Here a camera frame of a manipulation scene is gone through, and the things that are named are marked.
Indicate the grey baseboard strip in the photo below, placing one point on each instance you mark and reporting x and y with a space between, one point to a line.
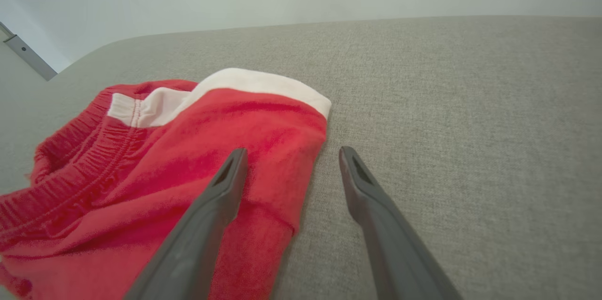
28 53

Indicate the red shorts with white panels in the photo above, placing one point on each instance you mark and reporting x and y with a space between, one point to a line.
141 187

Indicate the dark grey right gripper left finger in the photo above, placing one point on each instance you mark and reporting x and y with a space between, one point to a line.
207 224

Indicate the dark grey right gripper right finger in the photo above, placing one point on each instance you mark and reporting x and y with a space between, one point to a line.
381 224

